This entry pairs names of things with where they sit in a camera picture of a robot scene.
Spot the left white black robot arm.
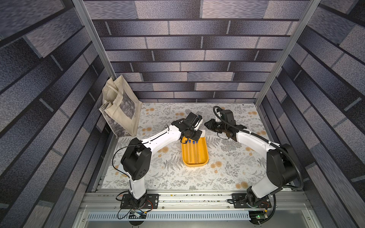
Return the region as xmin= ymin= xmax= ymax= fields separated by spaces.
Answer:
xmin=121 ymin=113 xmax=202 ymax=200

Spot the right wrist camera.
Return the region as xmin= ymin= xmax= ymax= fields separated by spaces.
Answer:
xmin=216 ymin=109 xmax=236 ymax=125

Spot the right aluminium frame post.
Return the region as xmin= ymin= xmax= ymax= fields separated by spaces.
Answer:
xmin=255 ymin=0 xmax=321 ymax=108

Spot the black mounting plate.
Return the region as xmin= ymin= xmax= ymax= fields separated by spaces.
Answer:
xmin=118 ymin=193 xmax=160 ymax=210
xmin=227 ymin=193 xmax=272 ymax=209

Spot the aluminium frame post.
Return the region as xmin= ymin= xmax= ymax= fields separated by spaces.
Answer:
xmin=255 ymin=0 xmax=321 ymax=108
xmin=72 ymin=0 xmax=117 ymax=80

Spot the green circuit board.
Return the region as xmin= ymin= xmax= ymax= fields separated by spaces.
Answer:
xmin=128 ymin=211 xmax=147 ymax=219
xmin=249 ymin=211 xmax=268 ymax=225

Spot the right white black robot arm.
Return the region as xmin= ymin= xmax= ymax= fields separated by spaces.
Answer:
xmin=204 ymin=119 xmax=304 ymax=205

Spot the left aluminium frame post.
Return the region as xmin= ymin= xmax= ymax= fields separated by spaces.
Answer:
xmin=72 ymin=0 xmax=117 ymax=80

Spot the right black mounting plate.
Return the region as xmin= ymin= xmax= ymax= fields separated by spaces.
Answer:
xmin=227 ymin=193 xmax=272 ymax=209

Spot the black corrugated cable conduit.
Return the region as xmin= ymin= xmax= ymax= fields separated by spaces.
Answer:
xmin=213 ymin=106 xmax=304 ymax=191

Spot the beige canvas tote bag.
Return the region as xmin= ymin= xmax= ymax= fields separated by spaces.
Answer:
xmin=99 ymin=76 xmax=142 ymax=138

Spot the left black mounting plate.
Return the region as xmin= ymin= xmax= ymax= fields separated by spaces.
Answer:
xmin=118 ymin=193 xmax=160 ymax=210

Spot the left green circuit board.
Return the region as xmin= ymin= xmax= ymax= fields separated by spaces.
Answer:
xmin=128 ymin=211 xmax=147 ymax=219

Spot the white wipe cloth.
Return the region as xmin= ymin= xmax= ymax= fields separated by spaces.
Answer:
xmin=200 ymin=130 xmax=206 ymax=138

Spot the clear test tube blue cap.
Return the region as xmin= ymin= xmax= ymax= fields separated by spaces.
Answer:
xmin=183 ymin=143 xmax=189 ymax=162

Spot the white slotted cable duct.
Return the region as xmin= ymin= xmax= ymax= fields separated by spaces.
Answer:
xmin=85 ymin=210 xmax=250 ymax=221

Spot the right green circuit board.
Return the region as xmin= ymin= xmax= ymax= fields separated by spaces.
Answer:
xmin=249 ymin=211 xmax=268 ymax=225

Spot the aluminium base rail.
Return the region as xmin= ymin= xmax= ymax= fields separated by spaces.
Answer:
xmin=79 ymin=189 xmax=313 ymax=211

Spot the yellow plastic tray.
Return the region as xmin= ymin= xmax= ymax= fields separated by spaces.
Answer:
xmin=181 ymin=137 xmax=209 ymax=167

